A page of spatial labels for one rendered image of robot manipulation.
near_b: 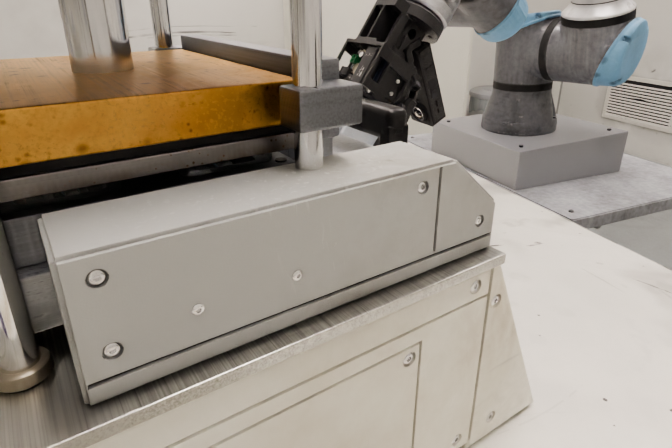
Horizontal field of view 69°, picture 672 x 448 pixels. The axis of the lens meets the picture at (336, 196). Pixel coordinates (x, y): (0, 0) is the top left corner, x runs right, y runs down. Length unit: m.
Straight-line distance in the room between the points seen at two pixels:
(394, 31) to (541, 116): 0.54
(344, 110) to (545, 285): 0.47
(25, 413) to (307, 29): 0.21
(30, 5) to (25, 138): 2.57
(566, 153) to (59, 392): 0.93
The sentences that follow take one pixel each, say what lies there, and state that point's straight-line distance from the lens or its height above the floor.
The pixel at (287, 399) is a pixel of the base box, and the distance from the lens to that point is 0.28.
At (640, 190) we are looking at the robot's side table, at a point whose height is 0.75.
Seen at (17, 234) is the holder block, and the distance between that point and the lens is 0.26.
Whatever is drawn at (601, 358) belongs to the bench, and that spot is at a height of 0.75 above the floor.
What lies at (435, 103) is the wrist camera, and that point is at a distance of 0.66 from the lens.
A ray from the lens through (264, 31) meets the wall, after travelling 2.90.
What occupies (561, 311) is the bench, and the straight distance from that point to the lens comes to 0.64.
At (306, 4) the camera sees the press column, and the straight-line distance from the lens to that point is 0.25.
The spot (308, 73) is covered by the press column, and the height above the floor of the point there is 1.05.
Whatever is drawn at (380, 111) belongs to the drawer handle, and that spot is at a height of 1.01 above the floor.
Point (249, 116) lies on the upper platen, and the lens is 0.27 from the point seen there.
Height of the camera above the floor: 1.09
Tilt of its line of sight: 22 degrees down
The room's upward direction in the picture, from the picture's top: straight up
